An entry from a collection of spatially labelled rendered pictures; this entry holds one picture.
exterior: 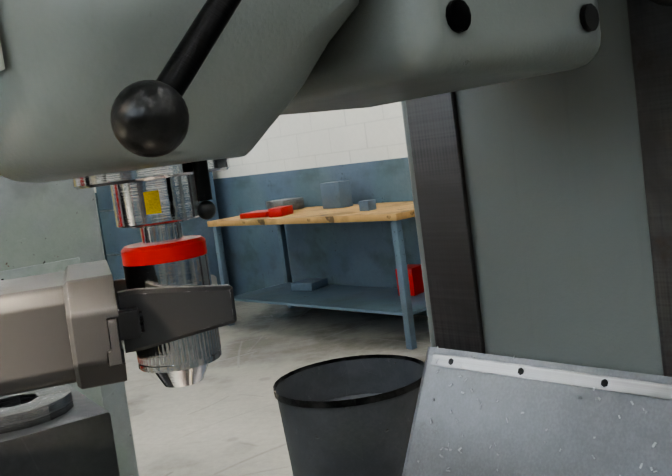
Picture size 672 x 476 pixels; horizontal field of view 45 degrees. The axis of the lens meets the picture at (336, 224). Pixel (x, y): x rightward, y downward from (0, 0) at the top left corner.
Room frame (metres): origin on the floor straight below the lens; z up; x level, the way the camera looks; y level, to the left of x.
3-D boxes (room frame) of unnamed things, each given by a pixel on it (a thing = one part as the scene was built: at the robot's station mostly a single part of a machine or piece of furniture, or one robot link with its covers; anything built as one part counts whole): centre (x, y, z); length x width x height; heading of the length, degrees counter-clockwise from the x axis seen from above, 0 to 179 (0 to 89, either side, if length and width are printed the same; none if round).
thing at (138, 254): (0.46, 0.10, 1.26); 0.05 x 0.05 x 0.01
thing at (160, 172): (0.46, 0.10, 1.31); 0.09 x 0.09 x 0.01
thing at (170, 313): (0.43, 0.09, 1.23); 0.06 x 0.02 x 0.03; 107
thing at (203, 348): (0.46, 0.10, 1.23); 0.05 x 0.05 x 0.06
